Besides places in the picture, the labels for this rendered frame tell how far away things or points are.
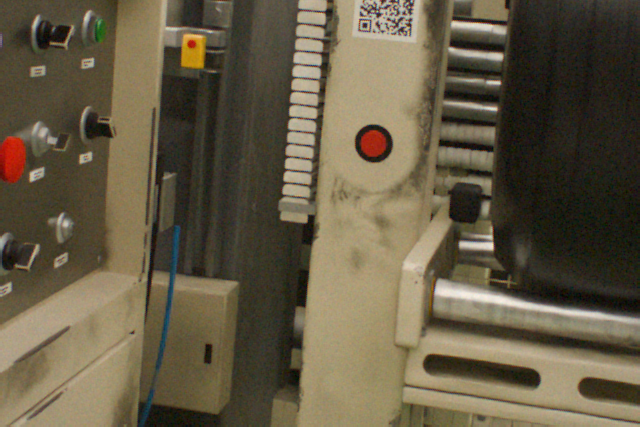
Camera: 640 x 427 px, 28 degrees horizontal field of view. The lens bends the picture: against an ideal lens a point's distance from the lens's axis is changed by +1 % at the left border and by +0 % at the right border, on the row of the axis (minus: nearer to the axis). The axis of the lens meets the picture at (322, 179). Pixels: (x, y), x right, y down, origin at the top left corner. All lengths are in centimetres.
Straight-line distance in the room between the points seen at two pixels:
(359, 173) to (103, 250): 31
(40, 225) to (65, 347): 12
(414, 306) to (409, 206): 15
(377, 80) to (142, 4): 29
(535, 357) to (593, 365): 6
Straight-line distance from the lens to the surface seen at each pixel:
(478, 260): 171
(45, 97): 125
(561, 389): 143
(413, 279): 139
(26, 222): 124
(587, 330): 143
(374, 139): 149
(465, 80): 188
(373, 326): 153
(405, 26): 147
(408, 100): 148
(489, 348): 142
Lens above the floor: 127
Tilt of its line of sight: 10 degrees down
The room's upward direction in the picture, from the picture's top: 5 degrees clockwise
